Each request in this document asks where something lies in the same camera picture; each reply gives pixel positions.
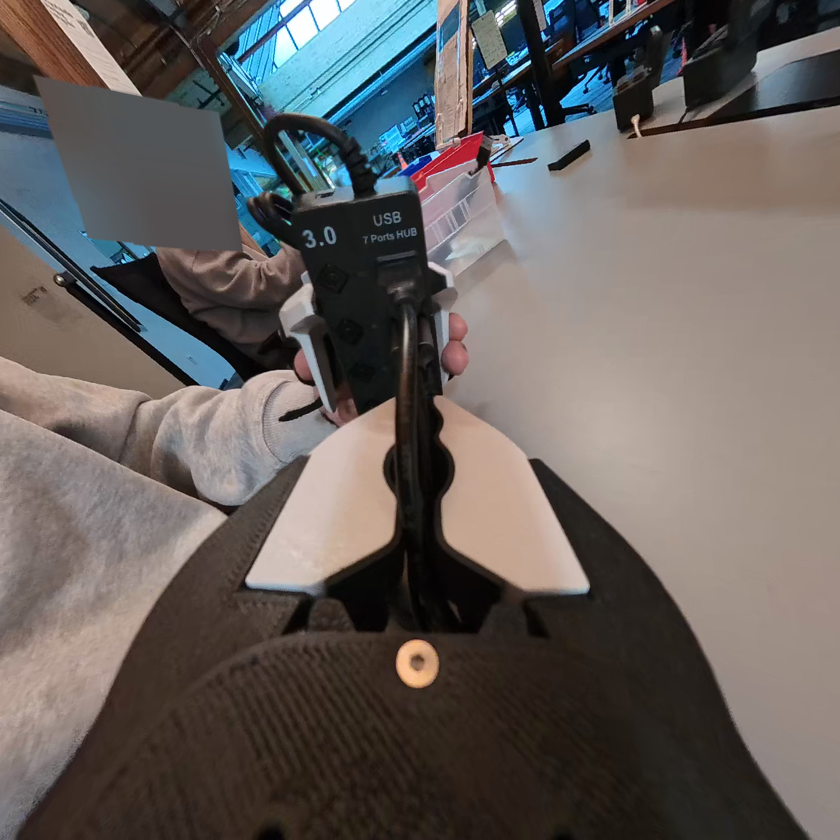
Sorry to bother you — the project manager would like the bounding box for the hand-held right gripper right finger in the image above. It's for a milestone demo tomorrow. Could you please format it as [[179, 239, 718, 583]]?
[[425, 395, 592, 632]]

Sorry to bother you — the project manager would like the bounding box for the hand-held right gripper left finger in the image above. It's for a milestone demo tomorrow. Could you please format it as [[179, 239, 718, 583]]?
[[245, 397, 409, 631]]

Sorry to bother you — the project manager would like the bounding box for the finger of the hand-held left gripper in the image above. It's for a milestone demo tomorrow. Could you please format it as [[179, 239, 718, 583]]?
[[279, 271, 339, 414], [428, 261, 458, 386]]

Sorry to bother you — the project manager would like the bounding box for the black USB hub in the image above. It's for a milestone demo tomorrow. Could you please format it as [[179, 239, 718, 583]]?
[[289, 180, 448, 422]]

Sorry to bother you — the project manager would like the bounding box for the braided black hub cable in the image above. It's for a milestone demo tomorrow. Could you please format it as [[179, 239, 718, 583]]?
[[247, 113, 382, 250]]

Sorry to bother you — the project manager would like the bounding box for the person's left forearm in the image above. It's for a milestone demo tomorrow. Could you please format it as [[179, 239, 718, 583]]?
[[0, 354, 337, 508]]

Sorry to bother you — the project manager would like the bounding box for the white desk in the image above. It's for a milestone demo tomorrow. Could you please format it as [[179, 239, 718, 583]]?
[[427, 26, 840, 840]]

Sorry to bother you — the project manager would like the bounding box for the clear plastic storage bin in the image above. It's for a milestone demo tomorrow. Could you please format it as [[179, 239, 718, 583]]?
[[420, 172, 510, 277]]

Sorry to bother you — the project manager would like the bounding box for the red storage bin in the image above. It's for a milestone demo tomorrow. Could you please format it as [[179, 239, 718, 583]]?
[[410, 131, 494, 193]]

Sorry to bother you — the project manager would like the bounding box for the small black bar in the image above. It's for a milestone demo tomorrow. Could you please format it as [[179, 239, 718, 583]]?
[[548, 140, 592, 173]]

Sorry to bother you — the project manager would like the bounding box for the person's grey hoodie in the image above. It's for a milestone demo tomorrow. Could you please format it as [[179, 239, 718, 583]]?
[[0, 407, 231, 837]]

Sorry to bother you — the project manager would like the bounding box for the white paper label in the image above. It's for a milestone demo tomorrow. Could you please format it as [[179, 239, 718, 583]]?
[[41, 0, 143, 97]]

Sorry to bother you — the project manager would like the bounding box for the dark device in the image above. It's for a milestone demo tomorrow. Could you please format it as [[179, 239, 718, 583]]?
[[682, 26, 779, 110]]

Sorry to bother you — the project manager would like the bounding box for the wooden beam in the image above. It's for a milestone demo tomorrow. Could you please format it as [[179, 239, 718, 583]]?
[[0, 0, 142, 98]]

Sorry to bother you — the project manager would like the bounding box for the black mat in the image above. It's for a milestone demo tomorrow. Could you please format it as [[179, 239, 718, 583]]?
[[679, 58, 840, 124]]

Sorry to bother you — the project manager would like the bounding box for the black box with cord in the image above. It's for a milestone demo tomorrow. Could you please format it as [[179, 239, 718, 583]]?
[[613, 71, 657, 132]]

